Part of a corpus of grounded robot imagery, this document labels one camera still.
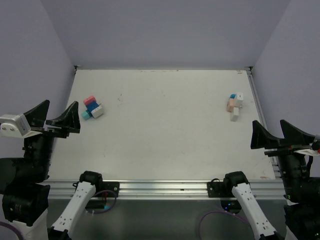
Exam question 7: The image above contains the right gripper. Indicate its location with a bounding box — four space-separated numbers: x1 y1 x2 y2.
251 117 318 199

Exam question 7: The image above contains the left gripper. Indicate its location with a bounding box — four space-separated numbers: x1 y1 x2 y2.
21 98 80 181

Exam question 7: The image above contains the blue cube socket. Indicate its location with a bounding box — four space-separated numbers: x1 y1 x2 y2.
86 101 99 113

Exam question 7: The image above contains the long white charger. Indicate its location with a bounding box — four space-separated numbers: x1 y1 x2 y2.
230 107 240 122

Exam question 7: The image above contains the white USB charger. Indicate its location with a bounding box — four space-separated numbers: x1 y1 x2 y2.
234 92 244 108

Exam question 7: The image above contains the beige cube socket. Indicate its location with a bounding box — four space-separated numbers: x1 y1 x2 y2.
226 98 236 113

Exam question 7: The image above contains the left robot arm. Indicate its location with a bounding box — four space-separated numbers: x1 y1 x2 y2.
0 100 104 240

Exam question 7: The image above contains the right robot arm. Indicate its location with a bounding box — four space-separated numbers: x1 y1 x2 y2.
222 119 320 240

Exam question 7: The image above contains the teal plug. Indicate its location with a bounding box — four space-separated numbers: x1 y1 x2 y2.
81 110 92 121

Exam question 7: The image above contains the pink plug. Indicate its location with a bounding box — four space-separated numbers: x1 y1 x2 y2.
83 95 97 106

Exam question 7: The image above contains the white plug adapter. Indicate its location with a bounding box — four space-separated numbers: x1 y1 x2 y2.
91 105 105 119

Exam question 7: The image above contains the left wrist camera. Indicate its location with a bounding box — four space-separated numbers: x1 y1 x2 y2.
0 114 41 139

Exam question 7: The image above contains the aluminium mounting rail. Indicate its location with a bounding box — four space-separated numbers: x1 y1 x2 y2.
43 179 285 200

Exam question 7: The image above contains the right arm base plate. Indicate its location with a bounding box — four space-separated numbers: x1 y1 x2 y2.
206 178 234 198

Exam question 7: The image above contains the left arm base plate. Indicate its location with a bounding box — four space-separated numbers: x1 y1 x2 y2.
72 181 120 199

